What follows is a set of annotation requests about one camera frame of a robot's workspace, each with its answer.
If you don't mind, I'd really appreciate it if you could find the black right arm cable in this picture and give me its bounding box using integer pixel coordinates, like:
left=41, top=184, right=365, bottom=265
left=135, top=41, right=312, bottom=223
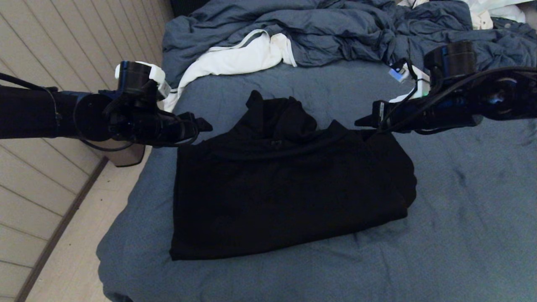
left=375, top=58, right=537, bottom=135

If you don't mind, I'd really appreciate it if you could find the beige trash bin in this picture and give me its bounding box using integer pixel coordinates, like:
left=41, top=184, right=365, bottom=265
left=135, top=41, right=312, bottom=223
left=103, top=141, right=146, bottom=167

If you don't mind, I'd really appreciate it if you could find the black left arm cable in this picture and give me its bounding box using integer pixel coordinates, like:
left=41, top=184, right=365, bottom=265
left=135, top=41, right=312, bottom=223
left=0, top=72, right=135, bottom=152

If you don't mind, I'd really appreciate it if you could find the crumpled blue duvet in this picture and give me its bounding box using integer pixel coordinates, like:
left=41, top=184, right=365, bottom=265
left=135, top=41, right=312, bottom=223
left=161, top=0, right=537, bottom=70

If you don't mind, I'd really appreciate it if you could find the dark headboard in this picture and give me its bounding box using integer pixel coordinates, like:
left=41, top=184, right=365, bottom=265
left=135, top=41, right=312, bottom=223
left=170, top=0, right=214, bottom=18

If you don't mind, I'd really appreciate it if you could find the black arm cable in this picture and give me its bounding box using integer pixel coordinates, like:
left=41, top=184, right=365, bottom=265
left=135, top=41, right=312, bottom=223
left=0, top=72, right=135, bottom=152
left=375, top=58, right=537, bottom=135

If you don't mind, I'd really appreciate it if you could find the cream crumpled garment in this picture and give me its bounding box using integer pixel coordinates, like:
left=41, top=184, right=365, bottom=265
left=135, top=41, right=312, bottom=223
left=399, top=0, right=495, bottom=31

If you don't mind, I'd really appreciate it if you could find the white pillow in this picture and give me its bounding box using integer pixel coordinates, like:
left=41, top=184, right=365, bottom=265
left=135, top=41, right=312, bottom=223
left=457, top=0, right=537, bottom=23

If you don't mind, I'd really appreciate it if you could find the blue bed sheet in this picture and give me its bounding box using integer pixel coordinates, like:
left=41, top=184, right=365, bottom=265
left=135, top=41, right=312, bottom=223
left=96, top=59, right=537, bottom=302

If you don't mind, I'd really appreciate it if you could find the black zip hoodie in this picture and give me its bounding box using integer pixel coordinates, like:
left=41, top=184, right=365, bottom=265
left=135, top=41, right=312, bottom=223
left=169, top=90, right=418, bottom=261

